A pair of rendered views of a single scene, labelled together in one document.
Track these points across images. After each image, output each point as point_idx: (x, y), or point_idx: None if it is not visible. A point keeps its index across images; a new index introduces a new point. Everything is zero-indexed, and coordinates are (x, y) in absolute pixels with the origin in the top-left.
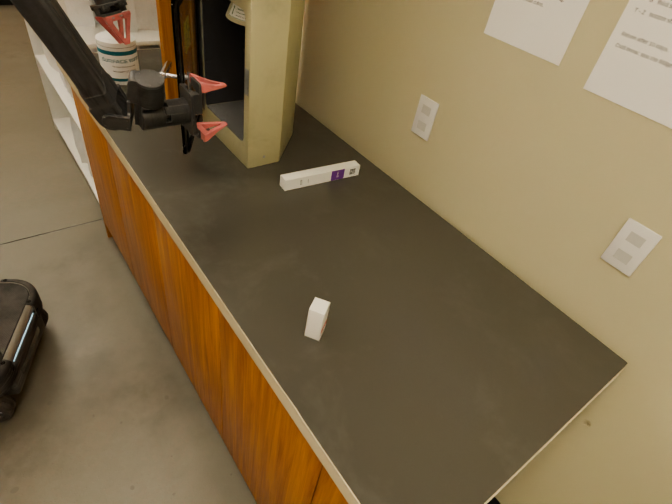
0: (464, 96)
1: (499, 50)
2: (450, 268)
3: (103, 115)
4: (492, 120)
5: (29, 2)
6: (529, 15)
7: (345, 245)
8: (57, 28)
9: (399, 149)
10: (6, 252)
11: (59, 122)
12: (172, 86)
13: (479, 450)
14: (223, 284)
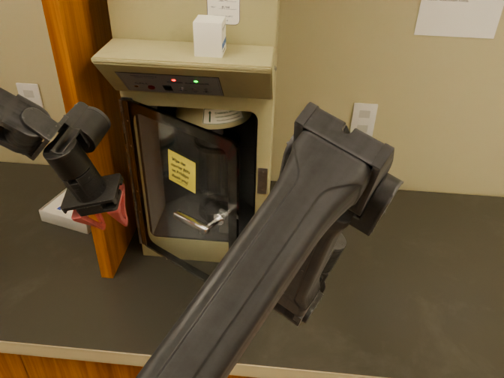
0: (404, 88)
1: (433, 43)
2: (480, 222)
3: (307, 312)
4: (439, 96)
5: (335, 241)
6: (457, 10)
7: (425, 262)
8: (332, 250)
9: None
10: None
11: None
12: (108, 239)
13: None
14: (448, 373)
